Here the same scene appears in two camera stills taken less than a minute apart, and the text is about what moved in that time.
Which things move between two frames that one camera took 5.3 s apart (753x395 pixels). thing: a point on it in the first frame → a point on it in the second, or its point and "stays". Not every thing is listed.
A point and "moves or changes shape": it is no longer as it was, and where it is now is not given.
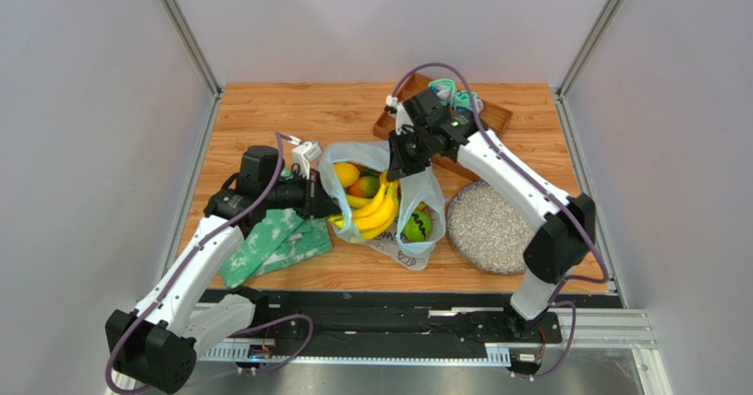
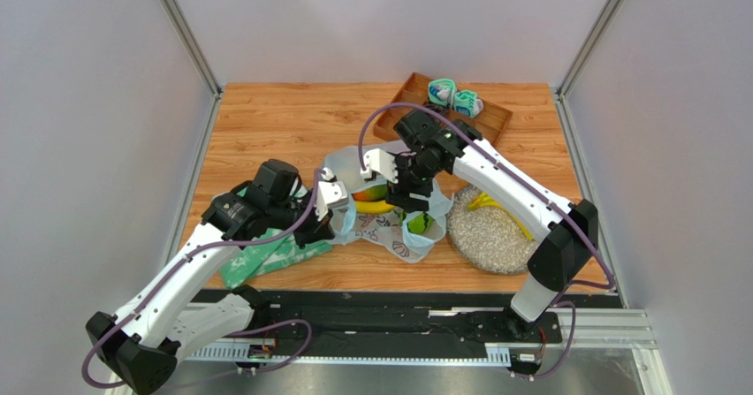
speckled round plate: (489, 232) stays
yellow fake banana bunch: (376, 215) → (484, 200)
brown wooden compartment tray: (496, 119) stays
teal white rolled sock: (445, 89) stays
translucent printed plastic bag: (391, 245) moves or changes shape
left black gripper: (318, 204) → (316, 230)
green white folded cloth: (282, 238) stays
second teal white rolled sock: (462, 102) stays
